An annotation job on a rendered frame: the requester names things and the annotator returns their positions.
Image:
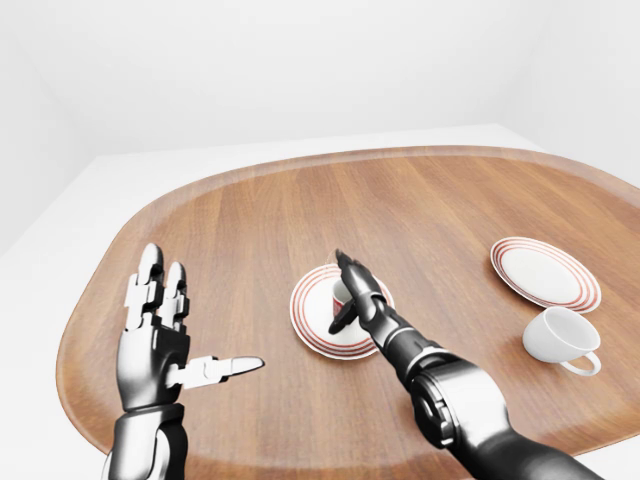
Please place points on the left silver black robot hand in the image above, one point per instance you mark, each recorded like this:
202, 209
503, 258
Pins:
140, 350

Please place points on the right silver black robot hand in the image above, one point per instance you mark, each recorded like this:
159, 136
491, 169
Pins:
361, 290

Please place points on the red mug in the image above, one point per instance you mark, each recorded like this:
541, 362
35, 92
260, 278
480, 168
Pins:
338, 300

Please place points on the left silver black robot arm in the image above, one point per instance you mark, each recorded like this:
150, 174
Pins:
145, 442

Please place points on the right silver black robot arm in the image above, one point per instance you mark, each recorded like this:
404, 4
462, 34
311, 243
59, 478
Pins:
450, 400

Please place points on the white plate with red rings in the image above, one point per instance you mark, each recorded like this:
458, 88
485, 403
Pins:
320, 310
545, 275

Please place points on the white mug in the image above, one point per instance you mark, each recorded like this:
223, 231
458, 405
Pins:
560, 335

